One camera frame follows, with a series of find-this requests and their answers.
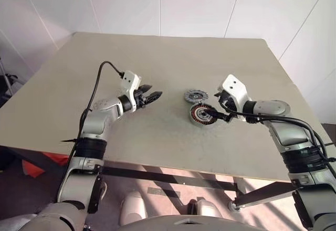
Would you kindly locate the table caster wheel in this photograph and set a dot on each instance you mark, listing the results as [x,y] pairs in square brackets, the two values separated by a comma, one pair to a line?
[233,206]

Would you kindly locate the grey floor tape strip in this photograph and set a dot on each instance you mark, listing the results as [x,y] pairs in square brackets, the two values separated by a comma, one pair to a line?
[164,192]

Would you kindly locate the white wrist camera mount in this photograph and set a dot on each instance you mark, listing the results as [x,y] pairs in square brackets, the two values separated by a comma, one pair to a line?
[131,80]
[236,88]

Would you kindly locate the dark grey spoked rotor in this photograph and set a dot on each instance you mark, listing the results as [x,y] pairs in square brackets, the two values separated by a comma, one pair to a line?
[195,96]

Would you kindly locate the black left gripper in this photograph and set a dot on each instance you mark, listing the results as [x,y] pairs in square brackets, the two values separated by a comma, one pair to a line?
[140,99]

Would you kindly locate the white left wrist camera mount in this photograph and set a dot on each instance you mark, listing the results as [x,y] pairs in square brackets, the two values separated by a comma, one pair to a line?
[131,80]

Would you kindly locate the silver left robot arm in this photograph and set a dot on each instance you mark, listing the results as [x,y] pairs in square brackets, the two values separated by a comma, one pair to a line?
[97,120]

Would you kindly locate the dark table frame rail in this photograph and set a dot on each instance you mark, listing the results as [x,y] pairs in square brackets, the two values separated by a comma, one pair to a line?
[31,155]

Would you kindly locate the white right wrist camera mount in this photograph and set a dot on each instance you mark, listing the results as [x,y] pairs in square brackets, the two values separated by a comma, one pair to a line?
[236,88]

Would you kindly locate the black table crossbar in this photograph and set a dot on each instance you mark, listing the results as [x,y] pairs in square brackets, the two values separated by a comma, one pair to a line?
[162,177]

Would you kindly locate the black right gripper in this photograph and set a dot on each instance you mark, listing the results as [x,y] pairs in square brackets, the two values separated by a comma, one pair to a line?
[228,103]

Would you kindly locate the grey robot torso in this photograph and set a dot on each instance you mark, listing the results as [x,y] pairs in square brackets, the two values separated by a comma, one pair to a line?
[183,223]

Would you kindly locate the red orange object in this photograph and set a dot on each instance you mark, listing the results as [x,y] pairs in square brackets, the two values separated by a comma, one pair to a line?
[34,169]

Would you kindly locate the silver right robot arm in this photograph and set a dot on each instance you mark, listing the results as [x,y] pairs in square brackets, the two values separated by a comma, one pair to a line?
[291,134]

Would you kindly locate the white rounded robot foot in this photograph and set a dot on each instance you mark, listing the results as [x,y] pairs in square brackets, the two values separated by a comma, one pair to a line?
[132,207]
[207,208]

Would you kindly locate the black patterned shoe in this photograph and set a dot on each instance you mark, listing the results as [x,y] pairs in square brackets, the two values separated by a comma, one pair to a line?
[103,189]

